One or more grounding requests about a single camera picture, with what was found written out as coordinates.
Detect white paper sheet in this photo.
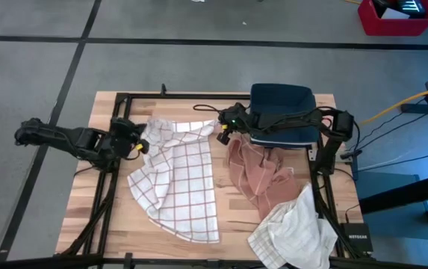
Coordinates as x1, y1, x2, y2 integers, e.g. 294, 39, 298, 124
380, 7, 411, 19

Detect yellow cable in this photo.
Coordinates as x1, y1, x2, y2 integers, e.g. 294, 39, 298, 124
359, 84, 428, 126

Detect plain pink towel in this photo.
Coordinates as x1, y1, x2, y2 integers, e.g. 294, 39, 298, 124
226, 134, 304, 221

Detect black metal table frame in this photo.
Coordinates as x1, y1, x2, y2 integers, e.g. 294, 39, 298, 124
55, 84, 371, 269

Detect navy blue fabric bin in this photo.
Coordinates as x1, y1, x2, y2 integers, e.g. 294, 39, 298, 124
249, 82, 320, 149

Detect black device white stripes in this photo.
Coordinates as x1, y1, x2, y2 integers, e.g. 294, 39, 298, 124
370, 0, 427, 18

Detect white towel thin beige stripes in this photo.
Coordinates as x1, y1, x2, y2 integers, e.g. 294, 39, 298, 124
247, 182, 338, 269

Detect white towel red grid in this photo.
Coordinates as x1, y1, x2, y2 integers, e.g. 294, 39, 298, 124
127, 117, 222, 244

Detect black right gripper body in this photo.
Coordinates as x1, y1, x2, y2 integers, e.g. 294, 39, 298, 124
220, 103, 254, 135

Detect black metal stand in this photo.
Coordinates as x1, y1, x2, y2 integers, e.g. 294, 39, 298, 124
359, 78, 428, 225

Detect black Netgear network switch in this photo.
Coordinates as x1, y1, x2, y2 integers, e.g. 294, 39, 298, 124
340, 223, 373, 253

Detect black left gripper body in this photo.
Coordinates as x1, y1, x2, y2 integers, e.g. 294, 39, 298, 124
109, 117, 142, 160

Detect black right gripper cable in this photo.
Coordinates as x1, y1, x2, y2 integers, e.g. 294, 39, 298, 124
193, 104, 225, 114

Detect red plastic crate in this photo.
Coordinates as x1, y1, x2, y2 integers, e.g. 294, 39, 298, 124
357, 0, 428, 37

